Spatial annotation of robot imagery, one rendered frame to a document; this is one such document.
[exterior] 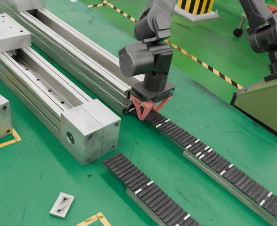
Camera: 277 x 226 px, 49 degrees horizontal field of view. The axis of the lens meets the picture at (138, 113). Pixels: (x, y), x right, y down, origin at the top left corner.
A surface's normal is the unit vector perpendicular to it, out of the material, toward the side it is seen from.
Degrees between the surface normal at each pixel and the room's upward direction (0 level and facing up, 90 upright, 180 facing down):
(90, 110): 0
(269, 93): 90
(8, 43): 90
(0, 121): 90
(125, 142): 0
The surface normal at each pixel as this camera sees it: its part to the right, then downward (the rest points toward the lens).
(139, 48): 0.51, -0.15
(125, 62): -0.81, 0.25
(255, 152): 0.15, -0.78
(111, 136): 0.68, 0.53
